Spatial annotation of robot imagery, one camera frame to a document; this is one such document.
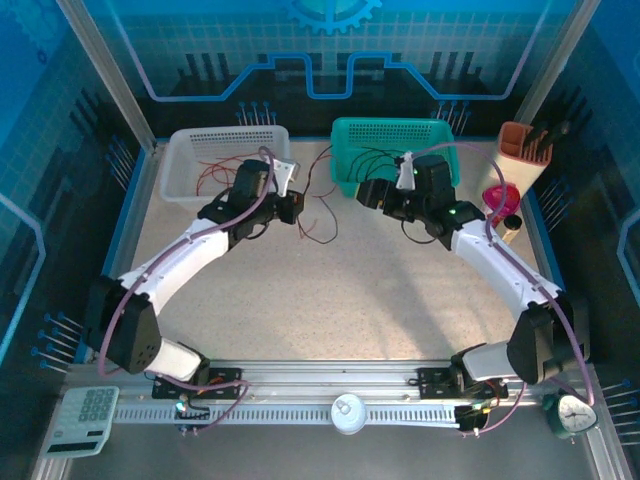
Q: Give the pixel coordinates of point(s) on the aluminium front rail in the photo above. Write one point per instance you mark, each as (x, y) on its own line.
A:
(325, 380)

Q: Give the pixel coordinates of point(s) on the aluminium frame post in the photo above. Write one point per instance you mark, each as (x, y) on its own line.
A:
(114, 75)
(550, 60)

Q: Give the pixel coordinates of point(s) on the pale green calculator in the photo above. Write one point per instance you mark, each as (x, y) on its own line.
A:
(85, 415)

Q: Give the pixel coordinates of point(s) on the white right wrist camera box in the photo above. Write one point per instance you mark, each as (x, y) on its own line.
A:
(406, 175)

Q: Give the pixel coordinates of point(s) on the green alarm clock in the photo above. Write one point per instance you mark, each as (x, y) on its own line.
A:
(575, 415)

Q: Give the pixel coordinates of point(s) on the white terracotta utensil holder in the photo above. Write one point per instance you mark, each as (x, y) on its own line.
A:
(520, 170)

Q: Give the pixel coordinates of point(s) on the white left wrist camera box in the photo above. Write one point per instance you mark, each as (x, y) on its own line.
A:
(285, 172)

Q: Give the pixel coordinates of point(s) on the pink heart-shaped container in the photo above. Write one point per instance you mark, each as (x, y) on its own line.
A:
(505, 197)

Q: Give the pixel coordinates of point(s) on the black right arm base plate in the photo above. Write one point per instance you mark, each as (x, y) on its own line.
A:
(432, 382)

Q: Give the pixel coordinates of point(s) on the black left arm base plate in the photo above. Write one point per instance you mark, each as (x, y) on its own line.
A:
(225, 382)

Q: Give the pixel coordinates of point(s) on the small circuit board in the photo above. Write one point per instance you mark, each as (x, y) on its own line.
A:
(472, 412)
(186, 409)

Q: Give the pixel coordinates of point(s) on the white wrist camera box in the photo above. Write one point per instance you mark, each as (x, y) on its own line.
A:
(406, 175)
(285, 172)

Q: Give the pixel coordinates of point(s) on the white plastic mesh basket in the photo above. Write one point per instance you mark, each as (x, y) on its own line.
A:
(180, 175)

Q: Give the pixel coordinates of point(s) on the teal plastic mesh basket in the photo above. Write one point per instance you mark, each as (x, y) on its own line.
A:
(345, 182)

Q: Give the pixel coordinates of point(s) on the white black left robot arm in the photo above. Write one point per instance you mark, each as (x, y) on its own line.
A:
(175, 260)

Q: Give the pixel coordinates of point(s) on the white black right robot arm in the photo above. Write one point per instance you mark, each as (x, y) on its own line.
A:
(500, 270)

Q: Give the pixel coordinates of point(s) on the small red item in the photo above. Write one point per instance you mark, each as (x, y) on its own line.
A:
(496, 220)

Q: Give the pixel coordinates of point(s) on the tan bottle with black cap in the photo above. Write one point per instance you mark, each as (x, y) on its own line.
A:
(512, 222)

